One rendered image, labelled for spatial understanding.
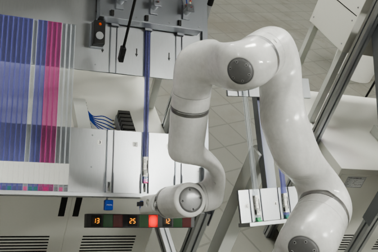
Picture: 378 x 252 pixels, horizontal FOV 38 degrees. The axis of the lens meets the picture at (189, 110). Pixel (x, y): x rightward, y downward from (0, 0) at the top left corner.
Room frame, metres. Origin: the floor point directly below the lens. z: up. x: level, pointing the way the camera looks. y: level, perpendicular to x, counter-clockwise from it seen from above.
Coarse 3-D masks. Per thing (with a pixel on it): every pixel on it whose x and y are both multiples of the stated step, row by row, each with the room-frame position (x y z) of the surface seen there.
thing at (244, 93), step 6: (246, 96) 1.57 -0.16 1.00; (246, 102) 1.56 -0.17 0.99; (246, 108) 1.54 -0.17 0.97; (246, 114) 1.53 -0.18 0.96; (246, 120) 1.52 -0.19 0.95; (246, 126) 1.51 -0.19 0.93; (246, 132) 1.50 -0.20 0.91; (252, 144) 1.48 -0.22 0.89; (252, 150) 1.46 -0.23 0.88; (252, 156) 1.45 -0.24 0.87; (252, 162) 1.44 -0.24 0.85; (252, 168) 1.42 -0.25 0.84; (252, 174) 1.41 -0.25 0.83; (252, 180) 1.40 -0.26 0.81; (252, 186) 1.39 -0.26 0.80; (258, 216) 1.33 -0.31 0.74
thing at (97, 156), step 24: (72, 144) 1.28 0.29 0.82; (96, 144) 1.32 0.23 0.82; (120, 144) 1.35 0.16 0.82; (72, 168) 1.24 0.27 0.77; (96, 168) 1.27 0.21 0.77; (120, 168) 1.30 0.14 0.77; (168, 168) 1.37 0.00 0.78; (192, 168) 1.41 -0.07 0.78; (120, 192) 1.26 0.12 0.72; (144, 192) 1.29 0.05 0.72
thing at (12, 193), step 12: (0, 192) 1.09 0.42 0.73; (12, 192) 1.11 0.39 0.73; (24, 192) 1.12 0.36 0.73; (36, 192) 1.13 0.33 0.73; (48, 192) 1.15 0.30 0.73; (60, 192) 1.16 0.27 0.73; (72, 192) 1.18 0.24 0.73; (84, 192) 1.19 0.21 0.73; (96, 192) 1.21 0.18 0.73; (108, 192) 1.22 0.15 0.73
